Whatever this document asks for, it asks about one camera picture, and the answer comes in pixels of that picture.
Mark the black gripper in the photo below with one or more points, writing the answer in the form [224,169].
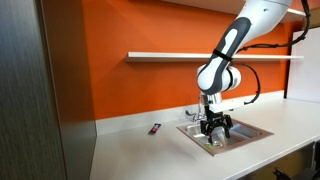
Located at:
[215,120]

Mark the green granola bar packet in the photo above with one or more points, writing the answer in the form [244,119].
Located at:
[209,145]

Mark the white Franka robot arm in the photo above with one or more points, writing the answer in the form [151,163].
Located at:
[253,16]

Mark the stainless steel sink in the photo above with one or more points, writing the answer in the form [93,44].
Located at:
[246,133]

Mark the small red snack packet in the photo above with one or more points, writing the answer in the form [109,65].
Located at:
[154,128]

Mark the white board panel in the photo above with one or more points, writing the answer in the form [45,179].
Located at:
[305,76]

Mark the dark wood cabinet panel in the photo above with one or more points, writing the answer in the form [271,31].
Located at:
[33,100]

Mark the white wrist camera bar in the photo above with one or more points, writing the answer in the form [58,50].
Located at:
[230,105]

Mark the white wall shelf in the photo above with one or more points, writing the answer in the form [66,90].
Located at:
[166,57]

